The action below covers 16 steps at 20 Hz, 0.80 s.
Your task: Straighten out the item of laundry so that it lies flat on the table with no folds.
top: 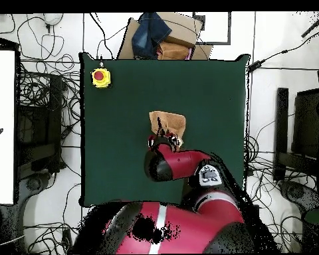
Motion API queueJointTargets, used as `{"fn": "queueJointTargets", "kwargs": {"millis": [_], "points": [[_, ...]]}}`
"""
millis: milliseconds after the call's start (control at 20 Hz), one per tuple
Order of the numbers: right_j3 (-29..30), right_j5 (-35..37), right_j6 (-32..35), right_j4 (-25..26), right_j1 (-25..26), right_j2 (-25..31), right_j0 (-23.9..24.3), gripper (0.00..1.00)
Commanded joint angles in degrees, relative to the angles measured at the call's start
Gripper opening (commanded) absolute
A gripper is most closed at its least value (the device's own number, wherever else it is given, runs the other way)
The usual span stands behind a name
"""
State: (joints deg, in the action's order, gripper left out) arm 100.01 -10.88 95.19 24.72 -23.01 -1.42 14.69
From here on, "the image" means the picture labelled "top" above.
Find brown terry towel with label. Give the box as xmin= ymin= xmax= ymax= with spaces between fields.
xmin=148 ymin=110 xmax=187 ymax=147

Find dark green table cloth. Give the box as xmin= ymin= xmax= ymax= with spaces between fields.
xmin=78 ymin=52 xmax=252 ymax=209

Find brown towel in box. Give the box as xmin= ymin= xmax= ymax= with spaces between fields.
xmin=157 ymin=41 xmax=191 ymax=61

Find yellow emergency stop red button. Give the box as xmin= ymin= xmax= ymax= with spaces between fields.
xmin=91 ymin=67 xmax=112 ymax=89

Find long black floor bar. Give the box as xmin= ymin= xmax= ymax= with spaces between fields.
xmin=272 ymin=87 xmax=290 ymax=183

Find blue jeans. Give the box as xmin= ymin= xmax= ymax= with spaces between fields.
xmin=131 ymin=12 xmax=173 ymax=60

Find black power adapter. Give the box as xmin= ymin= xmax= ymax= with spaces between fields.
xmin=248 ymin=60 xmax=266 ymax=73

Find cardboard box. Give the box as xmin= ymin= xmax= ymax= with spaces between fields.
xmin=116 ymin=11 xmax=214 ymax=61

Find grey stand base with caster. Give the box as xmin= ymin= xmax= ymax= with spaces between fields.
xmin=278 ymin=179 xmax=319 ymax=213
xmin=15 ymin=172 xmax=55 ymax=205

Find black equipment case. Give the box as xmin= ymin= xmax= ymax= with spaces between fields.
xmin=292 ymin=88 xmax=319 ymax=160

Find black equipment rack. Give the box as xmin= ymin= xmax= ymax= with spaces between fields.
xmin=15 ymin=74 xmax=64 ymax=181

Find black power strip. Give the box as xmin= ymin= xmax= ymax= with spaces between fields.
xmin=61 ymin=228 xmax=74 ymax=254

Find white rectangular table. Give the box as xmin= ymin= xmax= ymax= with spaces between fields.
xmin=0 ymin=49 xmax=17 ymax=205

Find black power adapter cable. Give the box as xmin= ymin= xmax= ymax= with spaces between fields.
xmin=263 ymin=26 xmax=319 ymax=64

